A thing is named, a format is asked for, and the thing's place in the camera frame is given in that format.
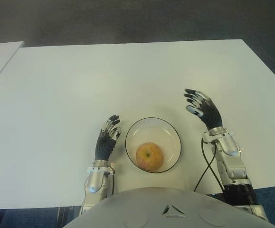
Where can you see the grey robot torso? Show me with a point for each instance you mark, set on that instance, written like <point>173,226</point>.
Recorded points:
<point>163,211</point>

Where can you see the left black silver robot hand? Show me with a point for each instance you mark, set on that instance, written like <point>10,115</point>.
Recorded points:
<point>104,149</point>

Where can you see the white plate with black rim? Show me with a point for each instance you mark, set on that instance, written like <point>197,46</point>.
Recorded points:
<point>168,137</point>

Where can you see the yellow red apple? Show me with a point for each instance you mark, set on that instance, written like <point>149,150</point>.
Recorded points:
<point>149,156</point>

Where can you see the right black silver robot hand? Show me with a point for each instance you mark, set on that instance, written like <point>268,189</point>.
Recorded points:
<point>211,115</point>

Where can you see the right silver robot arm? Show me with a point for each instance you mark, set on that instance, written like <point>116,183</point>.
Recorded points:
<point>232,166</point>

